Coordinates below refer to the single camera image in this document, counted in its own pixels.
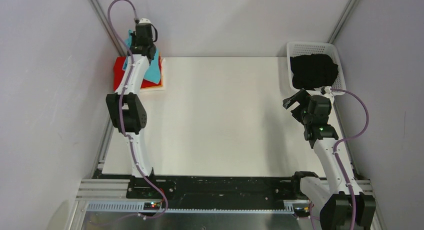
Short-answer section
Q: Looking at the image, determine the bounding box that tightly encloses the cyan t-shirt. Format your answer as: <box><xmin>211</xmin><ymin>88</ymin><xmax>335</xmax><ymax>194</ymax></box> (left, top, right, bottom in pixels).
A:
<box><xmin>122</xmin><ymin>29</ymin><xmax>162</xmax><ymax>88</ymax></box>

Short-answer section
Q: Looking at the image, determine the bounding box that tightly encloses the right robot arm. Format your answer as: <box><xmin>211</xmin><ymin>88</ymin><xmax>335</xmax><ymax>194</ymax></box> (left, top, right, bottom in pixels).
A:
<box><xmin>282</xmin><ymin>87</ymin><xmax>377</xmax><ymax>230</ymax></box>

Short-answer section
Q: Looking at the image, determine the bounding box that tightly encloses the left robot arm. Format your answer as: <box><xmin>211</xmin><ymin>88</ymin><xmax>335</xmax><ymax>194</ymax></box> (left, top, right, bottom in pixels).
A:
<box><xmin>106</xmin><ymin>18</ymin><xmax>158</xmax><ymax>178</ymax></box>

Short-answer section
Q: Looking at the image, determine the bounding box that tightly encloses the black t-shirt in basket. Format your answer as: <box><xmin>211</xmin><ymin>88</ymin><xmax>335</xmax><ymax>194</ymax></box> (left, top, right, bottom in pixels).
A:
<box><xmin>290</xmin><ymin>54</ymin><xmax>339</xmax><ymax>90</ymax></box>

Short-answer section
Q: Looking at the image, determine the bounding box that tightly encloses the folded red t-shirt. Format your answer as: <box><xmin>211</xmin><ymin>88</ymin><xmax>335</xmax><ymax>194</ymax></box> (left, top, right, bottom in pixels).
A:
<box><xmin>113</xmin><ymin>53</ymin><xmax>166</xmax><ymax>92</ymax></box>

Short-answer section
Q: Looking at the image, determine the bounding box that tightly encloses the white plastic basket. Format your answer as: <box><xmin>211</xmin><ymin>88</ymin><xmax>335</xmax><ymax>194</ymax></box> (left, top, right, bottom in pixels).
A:
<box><xmin>286</xmin><ymin>41</ymin><xmax>346</xmax><ymax>95</ymax></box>

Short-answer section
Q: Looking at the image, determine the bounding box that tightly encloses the folded orange t-shirt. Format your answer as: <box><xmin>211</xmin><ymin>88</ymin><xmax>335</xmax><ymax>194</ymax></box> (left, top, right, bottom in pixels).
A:
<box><xmin>140</xmin><ymin>56</ymin><xmax>165</xmax><ymax>91</ymax></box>

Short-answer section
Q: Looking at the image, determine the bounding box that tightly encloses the folded white t-shirt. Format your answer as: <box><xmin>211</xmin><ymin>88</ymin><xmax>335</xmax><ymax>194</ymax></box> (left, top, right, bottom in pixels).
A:
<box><xmin>140</xmin><ymin>57</ymin><xmax>167</xmax><ymax>93</ymax></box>

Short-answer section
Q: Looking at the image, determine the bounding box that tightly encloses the right controller board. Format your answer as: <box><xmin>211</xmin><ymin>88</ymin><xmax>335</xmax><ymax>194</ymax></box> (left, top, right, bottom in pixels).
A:
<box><xmin>293</xmin><ymin>207</ymin><xmax>313</xmax><ymax>219</ymax></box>

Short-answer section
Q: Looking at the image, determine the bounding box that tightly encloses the controller board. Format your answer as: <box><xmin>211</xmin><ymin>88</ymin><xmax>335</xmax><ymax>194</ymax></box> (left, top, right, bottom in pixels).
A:
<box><xmin>143</xmin><ymin>202</ymin><xmax>162</xmax><ymax>211</ymax></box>
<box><xmin>293</xmin><ymin>207</ymin><xmax>313</xmax><ymax>219</ymax></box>

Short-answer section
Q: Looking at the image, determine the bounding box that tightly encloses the left controller board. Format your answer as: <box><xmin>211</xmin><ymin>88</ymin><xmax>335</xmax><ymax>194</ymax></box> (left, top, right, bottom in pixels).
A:
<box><xmin>143</xmin><ymin>202</ymin><xmax>162</xmax><ymax>211</ymax></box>

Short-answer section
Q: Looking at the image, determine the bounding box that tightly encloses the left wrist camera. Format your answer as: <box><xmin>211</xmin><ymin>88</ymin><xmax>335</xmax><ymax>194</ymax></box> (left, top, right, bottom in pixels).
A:
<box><xmin>134</xmin><ymin>18</ymin><xmax>152</xmax><ymax>25</ymax></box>

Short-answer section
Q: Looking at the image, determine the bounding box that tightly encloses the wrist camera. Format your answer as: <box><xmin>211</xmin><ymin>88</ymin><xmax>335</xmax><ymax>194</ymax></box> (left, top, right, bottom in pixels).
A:
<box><xmin>320</xmin><ymin>86</ymin><xmax>334</xmax><ymax>99</ymax></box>
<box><xmin>134</xmin><ymin>18</ymin><xmax>152</xmax><ymax>25</ymax></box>

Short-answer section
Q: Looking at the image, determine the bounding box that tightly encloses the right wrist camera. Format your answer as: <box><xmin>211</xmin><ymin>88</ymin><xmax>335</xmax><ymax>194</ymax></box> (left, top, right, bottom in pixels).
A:
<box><xmin>320</xmin><ymin>86</ymin><xmax>334</xmax><ymax>99</ymax></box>

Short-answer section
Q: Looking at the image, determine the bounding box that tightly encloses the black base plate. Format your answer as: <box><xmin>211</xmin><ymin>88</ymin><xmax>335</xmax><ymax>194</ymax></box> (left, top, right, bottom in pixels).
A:
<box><xmin>126</xmin><ymin>175</ymin><xmax>307</xmax><ymax>211</ymax></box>

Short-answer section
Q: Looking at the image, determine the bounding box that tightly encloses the aluminium frame rail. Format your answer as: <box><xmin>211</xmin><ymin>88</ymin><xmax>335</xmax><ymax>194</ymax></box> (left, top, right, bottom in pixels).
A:
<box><xmin>71</xmin><ymin>179</ymin><xmax>382</xmax><ymax>230</ymax></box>

